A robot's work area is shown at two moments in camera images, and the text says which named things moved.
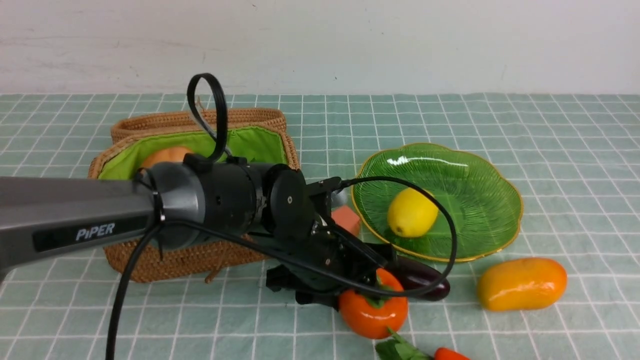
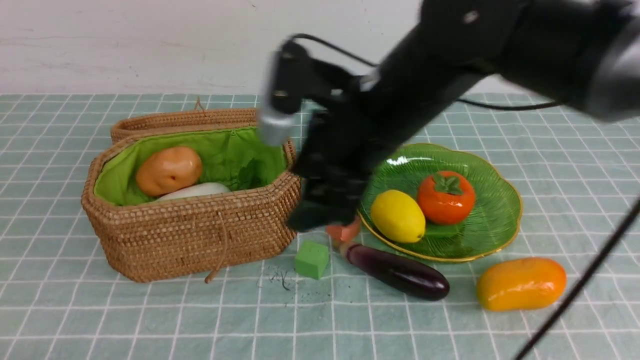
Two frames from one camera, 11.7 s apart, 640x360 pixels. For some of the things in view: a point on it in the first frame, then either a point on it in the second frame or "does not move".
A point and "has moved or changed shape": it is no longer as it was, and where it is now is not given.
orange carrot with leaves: [396, 349] has moved or changed shape
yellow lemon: [410, 213] has moved or changed shape
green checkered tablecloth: [565, 286] does not move
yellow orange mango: [521, 283] does not move
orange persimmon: [375, 317] → [447, 197]
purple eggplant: [415, 274] does not move
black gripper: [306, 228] → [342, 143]
